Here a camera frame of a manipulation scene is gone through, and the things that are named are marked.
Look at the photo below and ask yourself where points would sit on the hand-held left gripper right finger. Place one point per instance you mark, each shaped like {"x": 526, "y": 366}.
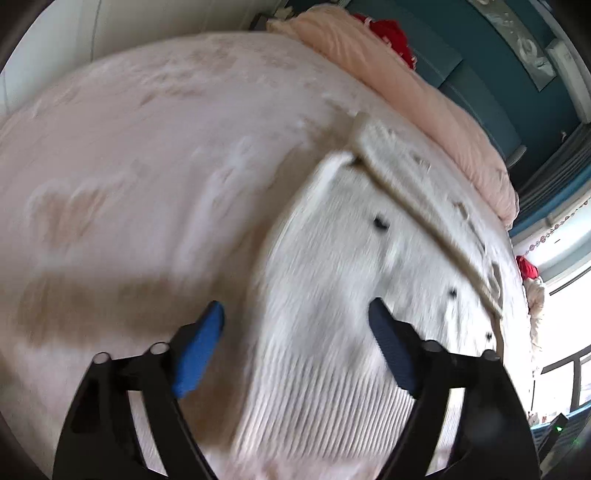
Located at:
{"x": 392, "y": 350}

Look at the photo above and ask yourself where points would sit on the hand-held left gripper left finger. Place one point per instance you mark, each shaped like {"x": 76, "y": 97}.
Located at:
{"x": 198, "y": 350}

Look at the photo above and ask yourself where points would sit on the cream knit sweater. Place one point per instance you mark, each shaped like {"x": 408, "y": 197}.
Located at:
{"x": 332, "y": 277}

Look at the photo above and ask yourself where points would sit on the black window railing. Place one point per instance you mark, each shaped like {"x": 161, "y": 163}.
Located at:
{"x": 575, "y": 369}

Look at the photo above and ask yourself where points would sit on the red cloth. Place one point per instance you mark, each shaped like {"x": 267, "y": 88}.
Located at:
{"x": 527, "y": 267}

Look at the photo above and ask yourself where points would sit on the pink floral bedspread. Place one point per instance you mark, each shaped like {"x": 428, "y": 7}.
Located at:
{"x": 115, "y": 161}

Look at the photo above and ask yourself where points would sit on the grey pleated curtain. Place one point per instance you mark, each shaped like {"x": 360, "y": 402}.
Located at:
{"x": 558, "y": 170}

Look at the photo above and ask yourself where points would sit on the pink duvet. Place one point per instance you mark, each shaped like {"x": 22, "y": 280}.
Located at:
{"x": 415, "y": 97}

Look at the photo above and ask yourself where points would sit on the teal headboard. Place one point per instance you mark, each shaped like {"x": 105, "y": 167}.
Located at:
{"x": 466, "y": 69}

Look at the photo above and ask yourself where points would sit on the red pillow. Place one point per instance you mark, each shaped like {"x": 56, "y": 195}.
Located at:
{"x": 390, "y": 34}

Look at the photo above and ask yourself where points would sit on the white wardrobe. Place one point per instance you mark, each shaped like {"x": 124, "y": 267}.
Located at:
{"x": 138, "y": 23}

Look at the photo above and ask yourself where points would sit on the white wall unit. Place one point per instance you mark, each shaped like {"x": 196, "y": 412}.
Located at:
{"x": 565, "y": 69}

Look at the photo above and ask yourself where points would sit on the grey wall picture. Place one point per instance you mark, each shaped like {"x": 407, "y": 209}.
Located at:
{"x": 521, "y": 41}

